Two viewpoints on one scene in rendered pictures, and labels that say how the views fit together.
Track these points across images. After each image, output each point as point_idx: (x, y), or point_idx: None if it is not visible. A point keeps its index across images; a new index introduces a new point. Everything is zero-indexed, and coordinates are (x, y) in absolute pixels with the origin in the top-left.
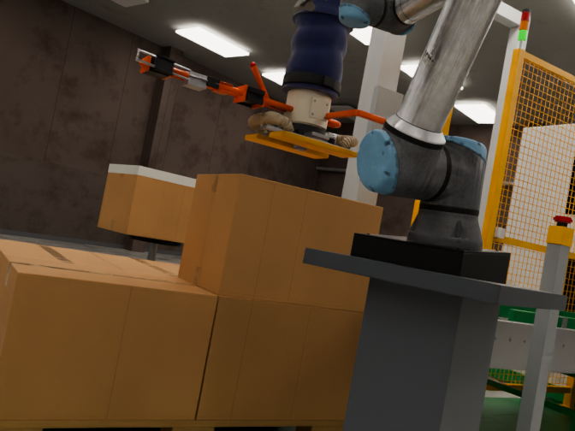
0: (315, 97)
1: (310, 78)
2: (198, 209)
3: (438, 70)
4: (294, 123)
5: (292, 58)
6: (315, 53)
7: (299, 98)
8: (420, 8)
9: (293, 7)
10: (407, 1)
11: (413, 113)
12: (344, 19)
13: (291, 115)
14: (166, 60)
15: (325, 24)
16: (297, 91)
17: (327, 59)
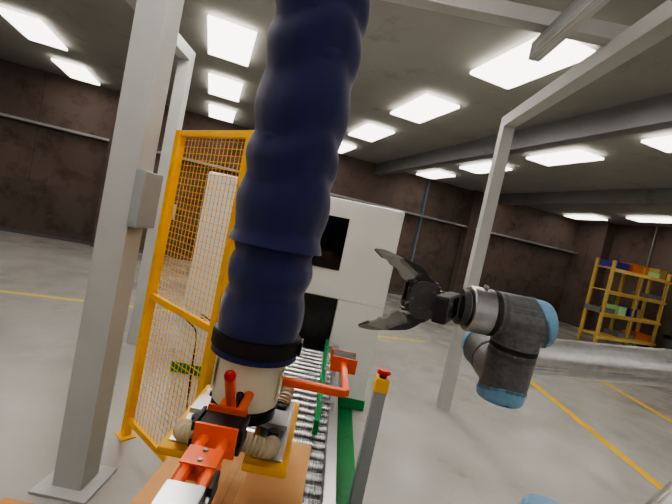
0: (281, 370)
1: (287, 354)
2: None
3: None
4: (256, 416)
5: (254, 320)
6: (292, 314)
7: (264, 379)
8: (550, 375)
9: (368, 325)
10: (542, 366)
11: None
12: (505, 407)
13: (249, 406)
14: None
15: (305, 268)
16: (260, 369)
17: (301, 317)
